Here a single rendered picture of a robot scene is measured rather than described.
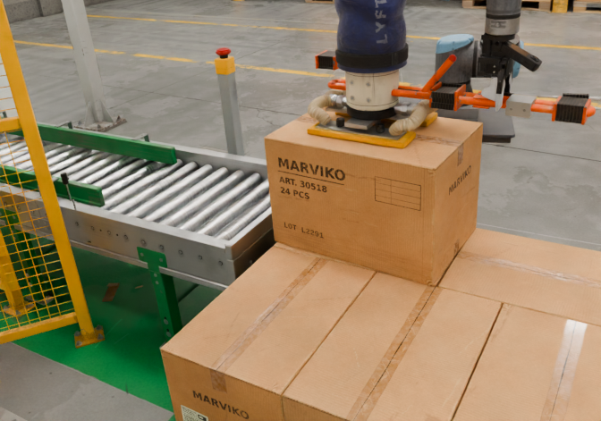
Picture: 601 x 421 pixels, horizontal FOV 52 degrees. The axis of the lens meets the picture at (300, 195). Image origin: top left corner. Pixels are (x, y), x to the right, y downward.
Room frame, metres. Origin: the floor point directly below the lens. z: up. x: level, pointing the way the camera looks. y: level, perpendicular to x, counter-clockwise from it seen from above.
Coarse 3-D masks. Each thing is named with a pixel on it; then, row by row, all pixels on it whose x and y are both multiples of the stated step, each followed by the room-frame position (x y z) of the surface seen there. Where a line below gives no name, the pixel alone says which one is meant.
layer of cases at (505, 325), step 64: (320, 256) 1.76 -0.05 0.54; (512, 256) 1.67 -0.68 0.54; (576, 256) 1.64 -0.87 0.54; (192, 320) 1.46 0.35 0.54; (256, 320) 1.44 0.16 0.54; (320, 320) 1.42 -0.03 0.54; (384, 320) 1.40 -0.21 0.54; (448, 320) 1.37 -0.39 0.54; (512, 320) 1.35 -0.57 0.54; (576, 320) 1.33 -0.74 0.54; (192, 384) 1.30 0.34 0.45; (256, 384) 1.18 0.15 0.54; (320, 384) 1.16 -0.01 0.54; (384, 384) 1.14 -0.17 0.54; (448, 384) 1.13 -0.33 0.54; (512, 384) 1.11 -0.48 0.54; (576, 384) 1.10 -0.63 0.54
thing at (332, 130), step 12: (336, 120) 1.86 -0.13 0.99; (312, 132) 1.86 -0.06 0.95; (324, 132) 1.84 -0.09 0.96; (336, 132) 1.82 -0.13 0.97; (348, 132) 1.81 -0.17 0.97; (360, 132) 1.79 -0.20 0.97; (372, 132) 1.78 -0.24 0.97; (384, 132) 1.77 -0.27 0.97; (408, 132) 1.77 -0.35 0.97; (384, 144) 1.72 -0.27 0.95; (396, 144) 1.70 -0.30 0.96
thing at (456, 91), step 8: (432, 88) 1.75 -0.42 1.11; (440, 88) 1.78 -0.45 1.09; (448, 88) 1.78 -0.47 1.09; (456, 88) 1.77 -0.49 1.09; (464, 88) 1.76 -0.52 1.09; (432, 96) 1.74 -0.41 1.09; (440, 96) 1.72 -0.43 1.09; (448, 96) 1.71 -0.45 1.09; (456, 96) 1.71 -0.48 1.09; (432, 104) 1.74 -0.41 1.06; (440, 104) 1.72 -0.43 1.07; (448, 104) 1.71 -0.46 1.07; (456, 104) 1.71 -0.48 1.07
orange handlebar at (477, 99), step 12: (336, 84) 1.94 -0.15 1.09; (396, 96) 1.83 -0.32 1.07; (408, 96) 1.80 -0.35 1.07; (420, 96) 1.78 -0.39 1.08; (468, 96) 1.74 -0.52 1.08; (480, 96) 1.69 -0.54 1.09; (504, 96) 1.69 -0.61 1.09; (540, 108) 1.58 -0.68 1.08; (552, 108) 1.57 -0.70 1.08; (588, 108) 1.54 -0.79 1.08
